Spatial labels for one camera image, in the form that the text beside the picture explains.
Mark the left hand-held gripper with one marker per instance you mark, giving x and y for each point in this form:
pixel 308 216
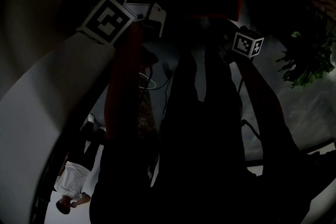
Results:
pixel 107 21

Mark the green leafy plant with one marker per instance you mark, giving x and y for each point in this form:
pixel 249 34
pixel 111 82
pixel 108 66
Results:
pixel 309 60

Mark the person's right forearm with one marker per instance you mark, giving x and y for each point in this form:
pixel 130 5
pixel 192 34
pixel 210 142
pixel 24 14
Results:
pixel 265 107

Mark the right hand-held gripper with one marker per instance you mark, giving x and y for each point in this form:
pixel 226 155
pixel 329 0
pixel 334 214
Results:
pixel 248 44

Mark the person's black shirt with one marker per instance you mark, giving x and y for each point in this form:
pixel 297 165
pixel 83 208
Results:
pixel 199 191

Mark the person's dark trousers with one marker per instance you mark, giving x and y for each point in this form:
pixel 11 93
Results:
pixel 183 102

